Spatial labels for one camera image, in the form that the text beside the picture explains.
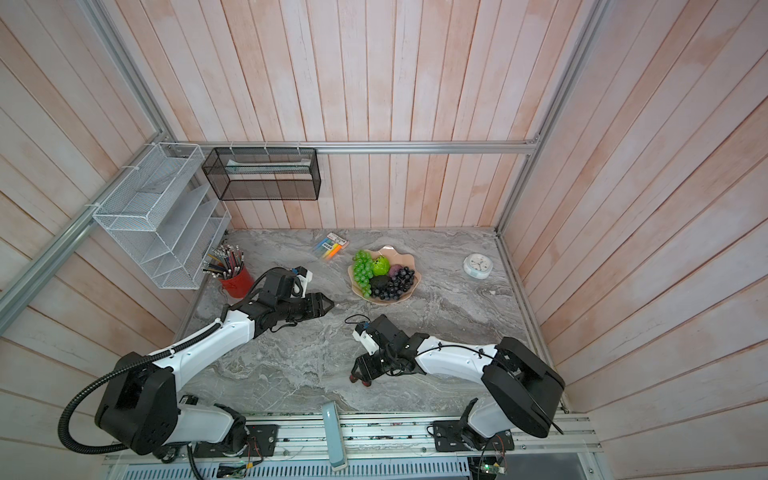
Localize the pink scalloped fruit bowl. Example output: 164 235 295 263
348 246 421 305

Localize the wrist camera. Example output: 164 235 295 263
292 266 313 298
353 322 379 356

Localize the bundle of coloured pencils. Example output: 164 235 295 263
202 244 245 280

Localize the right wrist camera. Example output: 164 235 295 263
353 322 379 356

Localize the dark avocado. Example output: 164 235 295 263
369 275 391 290

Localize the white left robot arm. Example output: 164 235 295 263
95 267 335 456

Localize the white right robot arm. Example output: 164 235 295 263
350 315 565 451

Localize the black mesh wall basket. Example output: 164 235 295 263
202 146 322 201

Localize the black corrugated cable conduit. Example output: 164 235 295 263
56 320 223 480

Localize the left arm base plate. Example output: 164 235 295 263
193 424 279 459

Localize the red cherry pair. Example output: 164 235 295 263
349 375 372 387

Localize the green grape bunch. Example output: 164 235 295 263
353 250 374 298

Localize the black grape bunch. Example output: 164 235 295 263
371 266 416 302

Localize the highlighter marker pack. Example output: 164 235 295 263
313 232 349 261

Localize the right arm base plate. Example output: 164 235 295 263
427 420 515 452

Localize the white round timer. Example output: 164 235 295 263
462 253 493 280

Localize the green circuit board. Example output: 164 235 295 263
468 457 506 480

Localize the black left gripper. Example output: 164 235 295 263
277 291 335 322

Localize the green striped melon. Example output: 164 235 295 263
372 255 391 276

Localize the light blue bar on rail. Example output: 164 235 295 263
322 401 348 472

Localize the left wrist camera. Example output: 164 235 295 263
292 266 313 298

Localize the white mesh shelf organizer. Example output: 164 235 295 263
94 143 231 290

